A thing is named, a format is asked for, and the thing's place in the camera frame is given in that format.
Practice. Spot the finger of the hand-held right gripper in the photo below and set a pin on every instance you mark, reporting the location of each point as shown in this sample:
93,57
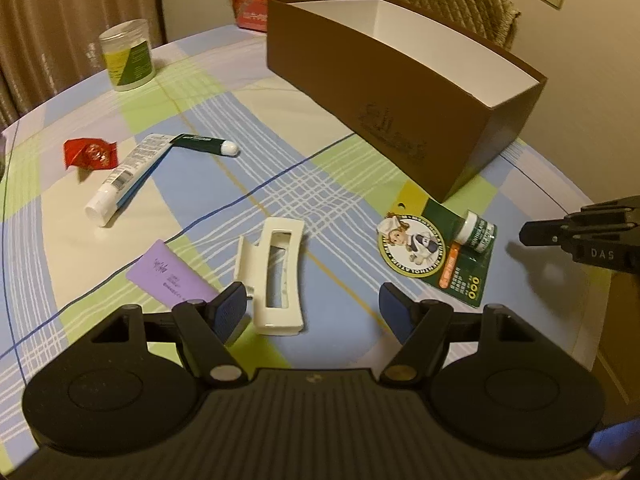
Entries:
605,212
542,234

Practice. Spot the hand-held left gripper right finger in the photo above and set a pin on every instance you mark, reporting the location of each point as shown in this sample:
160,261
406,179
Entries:
395,310

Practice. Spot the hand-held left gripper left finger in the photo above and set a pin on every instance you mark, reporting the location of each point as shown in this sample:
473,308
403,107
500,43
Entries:
231,305

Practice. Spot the white hair claw clip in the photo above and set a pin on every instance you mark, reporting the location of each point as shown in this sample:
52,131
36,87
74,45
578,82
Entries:
280,325

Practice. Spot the purple cream tube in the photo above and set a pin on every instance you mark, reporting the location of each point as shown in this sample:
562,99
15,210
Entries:
165,270

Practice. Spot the green balm card package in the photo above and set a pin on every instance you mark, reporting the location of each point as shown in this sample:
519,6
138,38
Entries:
465,275

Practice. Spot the white blue toothpaste tube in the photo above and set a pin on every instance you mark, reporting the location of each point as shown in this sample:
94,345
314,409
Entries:
125,180

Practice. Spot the red candy wrapper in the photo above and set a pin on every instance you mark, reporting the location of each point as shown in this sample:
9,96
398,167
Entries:
90,154

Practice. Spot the brown cardboard box white inside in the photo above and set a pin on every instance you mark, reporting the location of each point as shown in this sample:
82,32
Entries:
350,85

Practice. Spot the checked tablecloth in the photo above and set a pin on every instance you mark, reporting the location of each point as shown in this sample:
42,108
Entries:
325,200

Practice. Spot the dark green small tube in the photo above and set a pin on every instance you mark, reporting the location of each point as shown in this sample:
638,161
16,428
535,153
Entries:
200,143

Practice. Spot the clear jar green label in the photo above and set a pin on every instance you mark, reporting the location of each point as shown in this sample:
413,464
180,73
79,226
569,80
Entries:
127,60

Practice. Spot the red instant noodle bowl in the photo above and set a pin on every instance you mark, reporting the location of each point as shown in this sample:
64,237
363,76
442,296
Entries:
250,7

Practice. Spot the beige curtain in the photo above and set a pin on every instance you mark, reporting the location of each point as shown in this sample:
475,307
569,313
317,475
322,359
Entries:
50,10

